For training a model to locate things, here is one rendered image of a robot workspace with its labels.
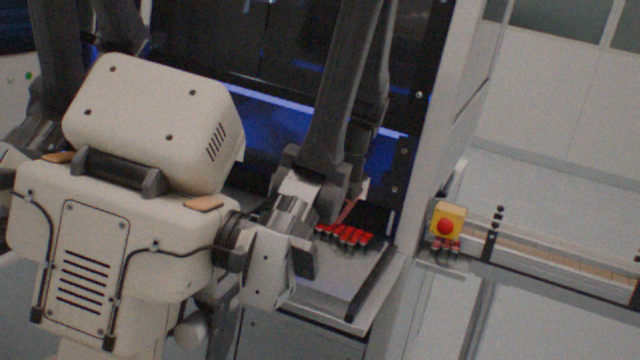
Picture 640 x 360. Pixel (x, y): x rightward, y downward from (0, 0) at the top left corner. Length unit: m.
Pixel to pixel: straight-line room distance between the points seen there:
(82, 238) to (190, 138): 0.20
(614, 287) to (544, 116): 4.53
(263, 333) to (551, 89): 4.64
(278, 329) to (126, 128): 1.14
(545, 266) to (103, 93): 1.23
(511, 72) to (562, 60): 0.40
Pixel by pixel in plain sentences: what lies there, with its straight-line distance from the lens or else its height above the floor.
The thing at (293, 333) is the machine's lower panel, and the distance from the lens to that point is 2.03.
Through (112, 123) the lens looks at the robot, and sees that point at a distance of 1.02.
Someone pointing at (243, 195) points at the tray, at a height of 0.88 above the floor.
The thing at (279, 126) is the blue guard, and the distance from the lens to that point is 1.84.
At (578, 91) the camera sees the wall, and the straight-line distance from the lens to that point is 6.35.
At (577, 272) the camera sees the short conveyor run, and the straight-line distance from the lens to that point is 1.92.
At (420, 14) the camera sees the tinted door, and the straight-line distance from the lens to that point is 1.71.
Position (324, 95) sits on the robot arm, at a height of 1.40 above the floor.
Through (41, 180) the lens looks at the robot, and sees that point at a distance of 1.04.
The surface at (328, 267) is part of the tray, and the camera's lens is 1.68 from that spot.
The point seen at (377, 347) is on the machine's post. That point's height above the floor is 0.61.
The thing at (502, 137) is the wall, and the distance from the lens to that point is 6.44.
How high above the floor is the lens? 1.63
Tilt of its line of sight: 20 degrees down
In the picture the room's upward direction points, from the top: 12 degrees clockwise
